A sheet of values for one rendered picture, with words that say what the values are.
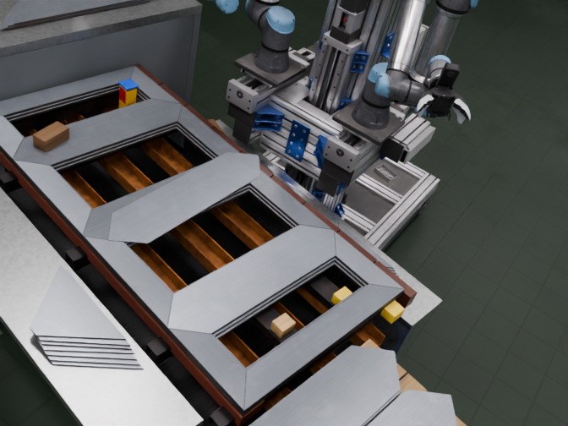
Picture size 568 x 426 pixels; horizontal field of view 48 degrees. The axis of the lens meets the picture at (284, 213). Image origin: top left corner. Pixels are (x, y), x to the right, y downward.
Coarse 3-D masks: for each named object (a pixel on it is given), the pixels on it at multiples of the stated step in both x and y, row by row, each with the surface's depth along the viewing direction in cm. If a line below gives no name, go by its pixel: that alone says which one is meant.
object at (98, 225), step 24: (72, 96) 257; (96, 96) 265; (144, 96) 269; (120, 144) 243; (192, 168) 240; (144, 192) 225; (240, 192) 238; (96, 216) 212; (288, 216) 232; (336, 264) 221; (168, 288) 197; (288, 288) 207; (360, 288) 215; (216, 336) 189; (192, 360) 182; (312, 360) 188; (216, 384) 176; (240, 408) 172
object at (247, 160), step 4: (228, 152) 251; (232, 152) 252; (236, 156) 250; (240, 156) 251; (244, 156) 251; (248, 156) 252; (240, 160) 249; (244, 160) 250; (248, 160) 250; (252, 160) 251; (244, 164) 248; (248, 164) 248; (252, 164) 249; (256, 164) 249; (252, 168) 247; (256, 168) 247; (256, 172) 246
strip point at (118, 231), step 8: (112, 216) 213; (112, 224) 210; (120, 224) 211; (112, 232) 208; (120, 232) 208; (128, 232) 209; (136, 232) 210; (112, 240) 205; (120, 240) 206; (128, 240) 207; (136, 240) 207; (144, 240) 208
